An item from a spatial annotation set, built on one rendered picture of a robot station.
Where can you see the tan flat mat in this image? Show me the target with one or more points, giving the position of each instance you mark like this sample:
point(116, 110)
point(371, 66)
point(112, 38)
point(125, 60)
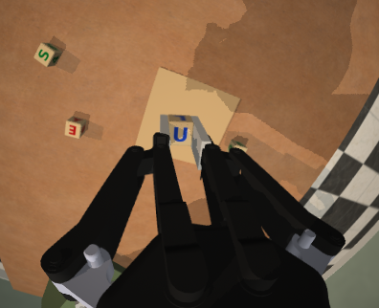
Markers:
point(175, 94)

